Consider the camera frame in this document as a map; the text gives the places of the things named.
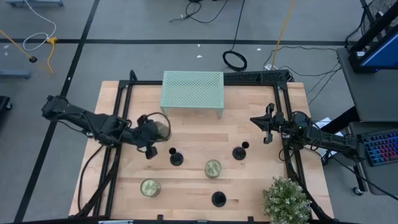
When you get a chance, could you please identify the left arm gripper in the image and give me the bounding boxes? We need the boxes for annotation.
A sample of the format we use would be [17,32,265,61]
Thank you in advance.
[136,114,169,160]

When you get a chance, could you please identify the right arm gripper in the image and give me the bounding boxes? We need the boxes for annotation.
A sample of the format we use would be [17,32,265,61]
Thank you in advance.
[249,102,285,145]

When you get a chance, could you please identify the tin can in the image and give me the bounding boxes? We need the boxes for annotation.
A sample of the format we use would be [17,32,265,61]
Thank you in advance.
[139,178,162,198]
[155,120,172,142]
[204,159,223,180]

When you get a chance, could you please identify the black candlestick holder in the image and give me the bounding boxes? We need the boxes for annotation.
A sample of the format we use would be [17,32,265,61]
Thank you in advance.
[211,191,227,208]
[168,147,185,167]
[231,141,250,161]

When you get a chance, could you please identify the black perforated crossbar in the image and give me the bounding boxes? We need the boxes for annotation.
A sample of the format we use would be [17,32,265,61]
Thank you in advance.
[223,70,292,84]

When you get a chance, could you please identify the mint green mesh shelf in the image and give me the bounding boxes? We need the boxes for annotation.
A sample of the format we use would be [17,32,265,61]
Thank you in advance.
[159,70,225,119]

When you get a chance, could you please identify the white paper sheet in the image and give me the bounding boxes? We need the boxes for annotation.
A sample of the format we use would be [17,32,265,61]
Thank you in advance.
[313,116,345,156]

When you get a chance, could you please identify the artificial green white plant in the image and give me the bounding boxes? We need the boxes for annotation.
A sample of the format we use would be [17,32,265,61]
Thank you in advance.
[262,176,313,224]

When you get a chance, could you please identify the rainbow backlit keyboard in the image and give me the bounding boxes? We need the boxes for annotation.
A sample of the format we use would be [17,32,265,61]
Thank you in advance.
[356,129,398,167]

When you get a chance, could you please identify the grey keyboard desk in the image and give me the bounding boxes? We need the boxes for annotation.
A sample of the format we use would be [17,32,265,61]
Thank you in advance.
[347,120,398,197]

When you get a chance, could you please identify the black monitor with blue screen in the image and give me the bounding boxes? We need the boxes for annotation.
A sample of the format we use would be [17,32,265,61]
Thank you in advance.
[347,9,398,75]

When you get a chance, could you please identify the black floor fan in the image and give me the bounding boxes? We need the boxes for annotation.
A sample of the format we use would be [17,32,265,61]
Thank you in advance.
[359,0,398,39]

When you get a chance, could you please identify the grey flat floor base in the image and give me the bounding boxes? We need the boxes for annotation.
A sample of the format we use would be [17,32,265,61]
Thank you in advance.
[0,68,31,80]

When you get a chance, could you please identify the black wheeled object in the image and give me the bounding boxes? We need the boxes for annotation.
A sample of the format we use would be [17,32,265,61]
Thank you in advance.
[0,95,13,113]

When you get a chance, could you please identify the yellow pole with black tip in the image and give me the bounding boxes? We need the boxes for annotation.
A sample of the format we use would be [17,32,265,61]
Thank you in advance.
[0,29,39,64]

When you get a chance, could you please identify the grey cart base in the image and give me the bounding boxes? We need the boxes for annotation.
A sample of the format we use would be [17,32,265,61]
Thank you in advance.
[4,0,65,8]

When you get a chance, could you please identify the black left gripper cable loop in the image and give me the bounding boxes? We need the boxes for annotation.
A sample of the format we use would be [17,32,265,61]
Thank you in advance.
[145,112,172,142]

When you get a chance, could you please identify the black aluminium table frame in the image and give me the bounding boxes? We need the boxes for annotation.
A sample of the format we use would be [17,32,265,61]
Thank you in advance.
[74,70,335,224]

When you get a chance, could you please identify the black coiled floor cable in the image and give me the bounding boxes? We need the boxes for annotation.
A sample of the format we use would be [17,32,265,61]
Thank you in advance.
[221,0,249,73]

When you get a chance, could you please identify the black cables beside desk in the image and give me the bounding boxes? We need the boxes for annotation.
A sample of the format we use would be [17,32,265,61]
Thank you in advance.
[263,45,343,106]

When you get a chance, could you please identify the black left arm base cable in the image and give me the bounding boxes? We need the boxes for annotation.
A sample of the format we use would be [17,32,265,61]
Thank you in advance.
[76,144,105,213]

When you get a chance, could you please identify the black arm base cable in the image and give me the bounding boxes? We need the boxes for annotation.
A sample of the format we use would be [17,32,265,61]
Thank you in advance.
[322,152,398,202]
[76,144,105,213]

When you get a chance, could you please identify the long yellow floor cable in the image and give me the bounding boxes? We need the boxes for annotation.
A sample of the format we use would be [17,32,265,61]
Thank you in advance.
[269,0,296,71]

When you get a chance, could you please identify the black right arm base cable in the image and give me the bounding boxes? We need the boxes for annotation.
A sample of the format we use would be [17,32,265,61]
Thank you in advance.
[322,152,398,202]

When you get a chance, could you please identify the black tangled floor cable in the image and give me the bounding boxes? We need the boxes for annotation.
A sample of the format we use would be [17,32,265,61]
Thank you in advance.
[169,0,229,24]

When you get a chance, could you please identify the yellow cable with plug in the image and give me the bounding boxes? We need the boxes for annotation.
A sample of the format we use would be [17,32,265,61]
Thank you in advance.
[46,36,59,75]

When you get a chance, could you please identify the white floor cable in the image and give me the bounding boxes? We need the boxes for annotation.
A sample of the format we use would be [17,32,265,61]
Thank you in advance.
[22,0,58,52]

